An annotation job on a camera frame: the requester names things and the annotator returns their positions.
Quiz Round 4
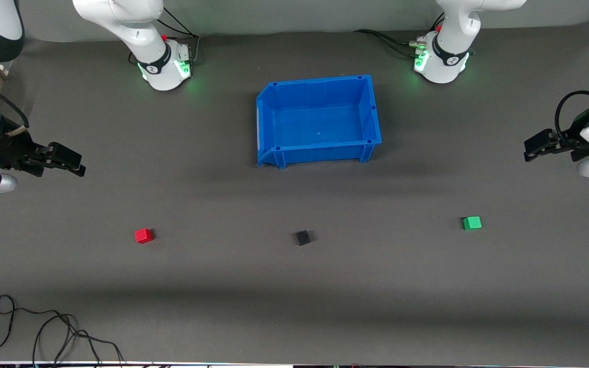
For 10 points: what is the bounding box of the blue plastic storage bin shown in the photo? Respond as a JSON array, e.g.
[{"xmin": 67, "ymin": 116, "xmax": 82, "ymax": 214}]
[{"xmin": 256, "ymin": 75, "xmax": 382, "ymax": 169}]

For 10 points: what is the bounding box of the black left arm wrist cable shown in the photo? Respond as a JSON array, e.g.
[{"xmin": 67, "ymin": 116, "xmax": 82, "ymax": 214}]
[{"xmin": 555, "ymin": 91, "xmax": 589, "ymax": 149}]

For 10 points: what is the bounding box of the loose thin black cable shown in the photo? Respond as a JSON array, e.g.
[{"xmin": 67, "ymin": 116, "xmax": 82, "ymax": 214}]
[{"xmin": 0, "ymin": 295, "xmax": 124, "ymax": 366}]

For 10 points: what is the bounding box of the black right arm base cable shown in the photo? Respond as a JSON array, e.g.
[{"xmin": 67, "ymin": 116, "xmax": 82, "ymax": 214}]
[{"xmin": 128, "ymin": 8, "xmax": 200, "ymax": 67}]

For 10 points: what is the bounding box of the black arm base cable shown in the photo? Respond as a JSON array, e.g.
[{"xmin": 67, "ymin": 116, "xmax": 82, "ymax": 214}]
[
  {"xmin": 353, "ymin": 13, "xmax": 446, "ymax": 58},
  {"xmin": 128, "ymin": 8, "xmax": 200, "ymax": 67}
]

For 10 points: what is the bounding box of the black left arm base cable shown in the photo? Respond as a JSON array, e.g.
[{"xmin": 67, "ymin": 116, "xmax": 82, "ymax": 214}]
[{"xmin": 353, "ymin": 13, "xmax": 446, "ymax": 58}]

